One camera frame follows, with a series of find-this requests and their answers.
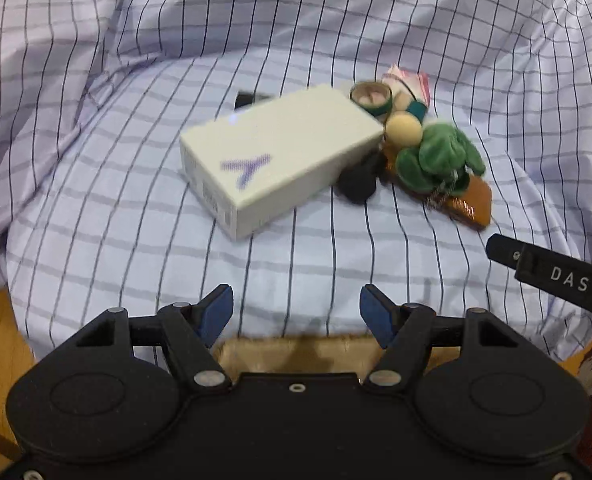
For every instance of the checked light blue bedsheet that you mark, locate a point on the checked light blue bedsheet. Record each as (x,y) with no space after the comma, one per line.
(126,210)

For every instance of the small black block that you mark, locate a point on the small black block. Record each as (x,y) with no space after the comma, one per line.
(250,98)

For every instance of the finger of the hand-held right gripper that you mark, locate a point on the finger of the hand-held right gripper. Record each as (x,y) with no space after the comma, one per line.
(550,275)

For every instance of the white cardboard box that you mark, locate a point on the white cardboard box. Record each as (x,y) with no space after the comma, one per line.
(286,155)

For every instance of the teal cloth piece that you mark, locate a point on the teal cloth piece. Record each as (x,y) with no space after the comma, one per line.
(416,109)

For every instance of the brown furry mat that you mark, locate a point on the brown furry mat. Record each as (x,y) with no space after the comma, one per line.
(276,355)

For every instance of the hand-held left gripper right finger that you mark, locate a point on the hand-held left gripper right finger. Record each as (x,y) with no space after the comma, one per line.
(378,317)

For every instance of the brown snack packet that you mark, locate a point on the brown snack packet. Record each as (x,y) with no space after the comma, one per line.
(471,205)

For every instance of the green tape roll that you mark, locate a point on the green tape roll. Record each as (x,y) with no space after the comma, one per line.
(370,97)

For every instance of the green plush toy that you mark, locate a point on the green plush toy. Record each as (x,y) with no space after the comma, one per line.
(435,152)

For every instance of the pink and white packet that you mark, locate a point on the pink and white packet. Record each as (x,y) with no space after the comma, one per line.
(411,82)

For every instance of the black fabric pouch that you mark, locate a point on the black fabric pouch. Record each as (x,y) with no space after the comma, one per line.
(358,182)

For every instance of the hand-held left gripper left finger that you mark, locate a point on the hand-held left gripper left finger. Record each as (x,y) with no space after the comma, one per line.
(216,311)

